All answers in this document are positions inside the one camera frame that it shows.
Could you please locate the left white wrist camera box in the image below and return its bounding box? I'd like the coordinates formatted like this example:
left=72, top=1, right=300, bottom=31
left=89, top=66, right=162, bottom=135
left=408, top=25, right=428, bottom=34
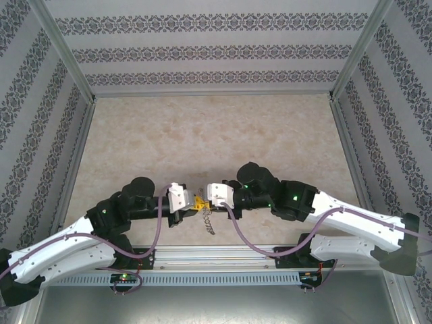
left=167, top=182, right=187, bottom=214

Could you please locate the right aluminium frame bar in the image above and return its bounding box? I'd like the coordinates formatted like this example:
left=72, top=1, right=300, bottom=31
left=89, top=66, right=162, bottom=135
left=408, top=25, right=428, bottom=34
left=387, top=275, right=427, bottom=324

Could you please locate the right aluminium side rail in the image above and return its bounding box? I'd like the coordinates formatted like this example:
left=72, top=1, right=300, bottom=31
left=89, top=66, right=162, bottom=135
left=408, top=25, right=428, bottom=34
left=329, top=98, right=376, bottom=215

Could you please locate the left aluminium frame bar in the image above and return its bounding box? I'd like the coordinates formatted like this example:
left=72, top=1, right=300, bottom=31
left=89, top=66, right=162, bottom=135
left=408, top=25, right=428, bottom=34
left=15, top=303, right=41, bottom=324

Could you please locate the long aluminium mounting rail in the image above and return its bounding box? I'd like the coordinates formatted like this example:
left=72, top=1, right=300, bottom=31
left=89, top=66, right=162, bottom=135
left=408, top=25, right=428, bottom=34
left=43, top=244, right=396, bottom=271

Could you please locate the aluminium frame bar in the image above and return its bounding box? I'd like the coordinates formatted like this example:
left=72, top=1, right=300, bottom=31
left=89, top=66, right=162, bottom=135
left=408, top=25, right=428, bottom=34
left=387, top=275, right=427, bottom=324
left=15, top=303, right=41, bottom=324

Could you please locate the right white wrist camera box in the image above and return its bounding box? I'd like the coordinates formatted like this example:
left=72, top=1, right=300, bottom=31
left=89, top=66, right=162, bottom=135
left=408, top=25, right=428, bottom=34
left=205, top=182, right=234, bottom=207

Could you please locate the right aluminium upright post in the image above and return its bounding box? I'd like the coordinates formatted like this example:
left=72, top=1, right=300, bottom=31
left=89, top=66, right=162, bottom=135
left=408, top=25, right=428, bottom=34
left=330, top=0, right=396, bottom=102

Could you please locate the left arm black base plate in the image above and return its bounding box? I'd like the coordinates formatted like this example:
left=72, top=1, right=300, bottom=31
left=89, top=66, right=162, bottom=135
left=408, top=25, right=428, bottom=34
left=94, top=248, right=156, bottom=271

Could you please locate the left aluminium upright post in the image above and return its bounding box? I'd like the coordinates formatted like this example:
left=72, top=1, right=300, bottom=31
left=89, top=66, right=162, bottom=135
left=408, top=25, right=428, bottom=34
left=26, top=0, right=97, bottom=102

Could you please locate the left aluminium side rail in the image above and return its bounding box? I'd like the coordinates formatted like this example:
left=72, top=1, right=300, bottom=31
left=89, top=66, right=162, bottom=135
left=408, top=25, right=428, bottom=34
left=50, top=99, right=99, bottom=234

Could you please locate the aluminium upright post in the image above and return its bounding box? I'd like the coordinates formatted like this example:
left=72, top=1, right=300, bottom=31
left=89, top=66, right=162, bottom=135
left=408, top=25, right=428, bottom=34
left=330, top=0, right=396, bottom=102
left=26, top=0, right=97, bottom=102

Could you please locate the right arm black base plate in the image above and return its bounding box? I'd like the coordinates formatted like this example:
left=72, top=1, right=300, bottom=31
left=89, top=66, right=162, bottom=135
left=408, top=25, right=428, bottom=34
left=273, top=245, right=337, bottom=269

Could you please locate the grey sheet metal panel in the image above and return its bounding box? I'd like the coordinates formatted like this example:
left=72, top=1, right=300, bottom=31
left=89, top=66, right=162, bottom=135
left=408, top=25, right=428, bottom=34
left=33, top=285, right=412, bottom=324

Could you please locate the large metal keyring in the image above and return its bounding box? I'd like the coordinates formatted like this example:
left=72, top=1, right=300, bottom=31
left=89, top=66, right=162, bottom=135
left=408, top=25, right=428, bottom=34
left=199, top=208, right=217, bottom=236

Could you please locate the aluminium side rail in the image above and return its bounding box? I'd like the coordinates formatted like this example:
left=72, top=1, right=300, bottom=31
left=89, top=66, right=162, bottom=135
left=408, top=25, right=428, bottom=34
left=329, top=98, right=376, bottom=215
left=50, top=99, right=99, bottom=234

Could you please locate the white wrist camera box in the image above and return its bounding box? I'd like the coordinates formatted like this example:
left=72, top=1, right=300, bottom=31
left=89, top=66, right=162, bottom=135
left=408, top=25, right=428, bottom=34
left=205, top=182, right=234, bottom=207
left=167, top=182, right=187, bottom=214

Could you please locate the grey slotted cable duct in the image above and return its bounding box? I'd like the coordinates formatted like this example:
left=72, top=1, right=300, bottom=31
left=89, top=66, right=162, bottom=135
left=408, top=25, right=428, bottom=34
left=45, top=272, right=302, bottom=288

